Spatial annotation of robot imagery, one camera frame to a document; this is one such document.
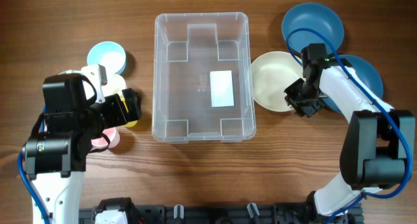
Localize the cream cup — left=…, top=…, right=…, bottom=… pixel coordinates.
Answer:
left=102, top=74, right=126, bottom=97

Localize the cream bowl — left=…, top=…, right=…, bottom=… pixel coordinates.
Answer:
left=251, top=51, right=302, bottom=112

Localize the dark blue bowl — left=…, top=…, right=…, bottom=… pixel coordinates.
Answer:
left=339, top=55, right=384, bottom=99
left=281, top=3, right=345, bottom=53

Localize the clear plastic storage container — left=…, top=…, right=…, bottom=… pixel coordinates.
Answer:
left=152, top=12, right=256, bottom=143

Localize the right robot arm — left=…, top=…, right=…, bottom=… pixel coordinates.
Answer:
left=284, top=44, right=416, bottom=220

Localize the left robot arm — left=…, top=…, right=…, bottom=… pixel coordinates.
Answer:
left=18, top=73, right=141, bottom=223

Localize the white label in container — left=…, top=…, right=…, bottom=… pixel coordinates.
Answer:
left=210, top=70, right=235, bottom=107

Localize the yellow cup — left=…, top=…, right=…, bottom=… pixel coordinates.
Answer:
left=121, top=98, right=137, bottom=128

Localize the pink cup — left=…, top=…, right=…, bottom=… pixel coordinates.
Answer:
left=91, top=128, right=121, bottom=149

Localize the light blue cup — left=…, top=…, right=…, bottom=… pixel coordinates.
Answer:
left=87, top=41, right=127, bottom=74

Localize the left blue cable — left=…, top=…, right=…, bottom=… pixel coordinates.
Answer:
left=17, top=106, right=51, bottom=224

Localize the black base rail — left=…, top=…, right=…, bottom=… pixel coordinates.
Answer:
left=78, top=197, right=364, bottom=224

